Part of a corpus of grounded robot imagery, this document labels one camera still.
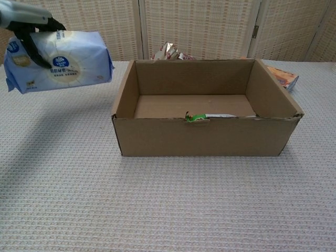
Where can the open brown cardboard box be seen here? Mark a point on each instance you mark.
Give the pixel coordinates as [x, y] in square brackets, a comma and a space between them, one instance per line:
[199, 139]

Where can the metal screen hinge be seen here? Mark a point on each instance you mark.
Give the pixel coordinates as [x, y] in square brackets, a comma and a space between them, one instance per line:
[256, 31]

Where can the blue white tissue pack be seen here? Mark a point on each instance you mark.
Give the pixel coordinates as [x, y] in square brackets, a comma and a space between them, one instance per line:
[78, 57]

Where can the woven folding screen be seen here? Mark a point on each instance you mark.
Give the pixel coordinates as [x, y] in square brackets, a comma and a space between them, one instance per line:
[199, 26]

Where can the green snack bag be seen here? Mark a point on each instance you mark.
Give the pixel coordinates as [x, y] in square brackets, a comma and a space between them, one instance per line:
[197, 118]

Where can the orange package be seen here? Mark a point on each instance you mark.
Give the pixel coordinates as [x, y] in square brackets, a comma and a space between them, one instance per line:
[284, 77]

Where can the beige woven tablecloth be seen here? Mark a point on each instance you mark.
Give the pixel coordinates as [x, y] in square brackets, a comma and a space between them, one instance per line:
[168, 204]

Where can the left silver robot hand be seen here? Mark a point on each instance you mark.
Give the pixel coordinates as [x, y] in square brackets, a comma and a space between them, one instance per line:
[23, 17]

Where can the dark purple juice carton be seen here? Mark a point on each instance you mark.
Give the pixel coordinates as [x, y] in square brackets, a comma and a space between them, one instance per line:
[185, 56]

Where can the gold brown snack packet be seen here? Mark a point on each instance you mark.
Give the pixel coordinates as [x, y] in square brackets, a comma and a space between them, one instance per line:
[166, 51]

